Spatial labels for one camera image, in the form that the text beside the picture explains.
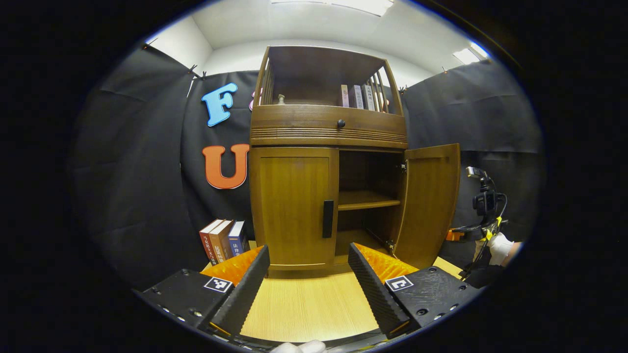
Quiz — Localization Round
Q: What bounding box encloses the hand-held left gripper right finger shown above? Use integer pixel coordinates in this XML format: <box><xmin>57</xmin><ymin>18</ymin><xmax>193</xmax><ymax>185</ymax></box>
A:
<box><xmin>348</xmin><ymin>242</ymin><xmax>484</xmax><ymax>339</ymax></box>

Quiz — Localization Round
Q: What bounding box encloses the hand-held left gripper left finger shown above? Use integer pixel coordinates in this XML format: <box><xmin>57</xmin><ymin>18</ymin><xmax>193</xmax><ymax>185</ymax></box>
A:
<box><xmin>133</xmin><ymin>245</ymin><xmax>271</xmax><ymax>336</ymax></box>

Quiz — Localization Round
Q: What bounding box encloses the wooden shoe cabinet door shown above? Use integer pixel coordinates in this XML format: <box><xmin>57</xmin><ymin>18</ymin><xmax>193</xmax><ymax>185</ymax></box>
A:
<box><xmin>392</xmin><ymin>143</ymin><xmax>462</xmax><ymax>270</ymax></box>
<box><xmin>250</xmin><ymin>147</ymin><xmax>340</xmax><ymax>271</ymax></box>

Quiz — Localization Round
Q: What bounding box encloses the wooden double-door shoe cabinet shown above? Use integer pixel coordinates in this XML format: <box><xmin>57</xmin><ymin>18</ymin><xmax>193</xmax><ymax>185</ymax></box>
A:
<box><xmin>249</xmin><ymin>45</ymin><xmax>409</xmax><ymax>279</ymax></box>

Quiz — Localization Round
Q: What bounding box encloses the blue book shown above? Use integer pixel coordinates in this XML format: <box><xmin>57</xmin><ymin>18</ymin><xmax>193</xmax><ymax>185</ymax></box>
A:
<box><xmin>228</xmin><ymin>221</ymin><xmax>249</xmax><ymax>257</ymax></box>

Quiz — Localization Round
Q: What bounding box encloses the brown book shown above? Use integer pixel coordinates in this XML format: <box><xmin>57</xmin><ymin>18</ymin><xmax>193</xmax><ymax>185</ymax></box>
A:
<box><xmin>209</xmin><ymin>220</ymin><xmax>235</xmax><ymax>263</ymax></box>

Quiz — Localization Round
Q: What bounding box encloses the red and white book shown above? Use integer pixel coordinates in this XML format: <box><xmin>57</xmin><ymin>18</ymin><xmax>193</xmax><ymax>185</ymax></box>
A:
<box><xmin>199</xmin><ymin>219</ymin><xmax>224</xmax><ymax>266</ymax></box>

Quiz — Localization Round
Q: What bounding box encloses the ceiling light panel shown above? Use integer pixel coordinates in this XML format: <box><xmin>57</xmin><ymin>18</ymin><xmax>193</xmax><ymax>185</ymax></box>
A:
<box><xmin>270</xmin><ymin>0</ymin><xmax>394</xmax><ymax>16</ymax></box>
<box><xmin>452</xmin><ymin>42</ymin><xmax>491</xmax><ymax>65</ymax></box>

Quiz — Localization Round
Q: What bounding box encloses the black backdrop cloth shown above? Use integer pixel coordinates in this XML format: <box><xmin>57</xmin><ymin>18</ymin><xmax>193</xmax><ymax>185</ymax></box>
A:
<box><xmin>69</xmin><ymin>44</ymin><xmax>545</xmax><ymax>290</ymax></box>

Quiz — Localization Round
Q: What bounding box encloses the wooden drawer with black knob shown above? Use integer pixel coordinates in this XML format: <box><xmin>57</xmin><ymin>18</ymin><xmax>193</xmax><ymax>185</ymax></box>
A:
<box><xmin>250</xmin><ymin>104</ymin><xmax>408</xmax><ymax>143</ymax></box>

